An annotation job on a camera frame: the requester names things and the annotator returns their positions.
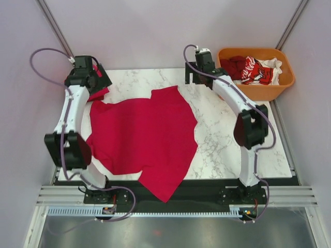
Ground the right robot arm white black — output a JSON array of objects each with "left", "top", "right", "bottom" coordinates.
[{"left": 184, "top": 46, "right": 270, "bottom": 204}]

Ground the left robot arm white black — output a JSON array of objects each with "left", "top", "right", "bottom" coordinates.
[{"left": 44, "top": 55, "right": 114, "bottom": 203}]

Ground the folded pink t shirt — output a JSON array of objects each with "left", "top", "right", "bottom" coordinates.
[{"left": 93, "top": 65, "right": 102, "bottom": 78}]

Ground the folded dark red t shirt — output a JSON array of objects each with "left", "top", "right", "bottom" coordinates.
[{"left": 87, "top": 87, "right": 109, "bottom": 102}]

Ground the dark red crumpled t shirt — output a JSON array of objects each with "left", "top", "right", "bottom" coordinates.
[{"left": 220, "top": 56, "right": 246, "bottom": 80}]

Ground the orange plastic basket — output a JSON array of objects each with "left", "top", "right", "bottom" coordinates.
[{"left": 217, "top": 47, "right": 295, "bottom": 101}]

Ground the red white printed t shirt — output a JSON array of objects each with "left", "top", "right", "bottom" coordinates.
[{"left": 230, "top": 56, "right": 282, "bottom": 86}]

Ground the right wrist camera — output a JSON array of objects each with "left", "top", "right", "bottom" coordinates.
[{"left": 194, "top": 45, "right": 210, "bottom": 55}]

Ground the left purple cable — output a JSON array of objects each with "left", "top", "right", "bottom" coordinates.
[{"left": 29, "top": 48, "right": 137, "bottom": 236}]

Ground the purple cable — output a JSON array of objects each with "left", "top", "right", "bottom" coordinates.
[
  {"left": 29, "top": 48, "right": 137, "bottom": 236},
  {"left": 183, "top": 44, "right": 277, "bottom": 223}
]

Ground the left aluminium frame post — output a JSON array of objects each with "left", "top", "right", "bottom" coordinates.
[{"left": 36, "top": 0, "right": 73, "bottom": 57}]

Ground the aluminium frame post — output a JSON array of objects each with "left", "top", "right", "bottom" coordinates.
[
  {"left": 275, "top": 0, "right": 311, "bottom": 51},
  {"left": 36, "top": 0, "right": 73, "bottom": 57}
]

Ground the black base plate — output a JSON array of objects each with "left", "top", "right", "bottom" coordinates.
[{"left": 82, "top": 178, "right": 268, "bottom": 214}]

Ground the right aluminium frame post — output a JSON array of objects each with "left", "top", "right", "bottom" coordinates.
[{"left": 275, "top": 0, "right": 311, "bottom": 51}]

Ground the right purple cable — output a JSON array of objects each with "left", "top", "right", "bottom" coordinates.
[{"left": 183, "top": 44, "right": 277, "bottom": 223}]

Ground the aluminium rail profile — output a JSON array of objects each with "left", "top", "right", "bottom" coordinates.
[{"left": 37, "top": 185, "right": 318, "bottom": 207}]

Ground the grey slotted cable duct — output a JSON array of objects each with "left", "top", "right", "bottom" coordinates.
[{"left": 47, "top": 205, "right": 257, "bottom": 218}]

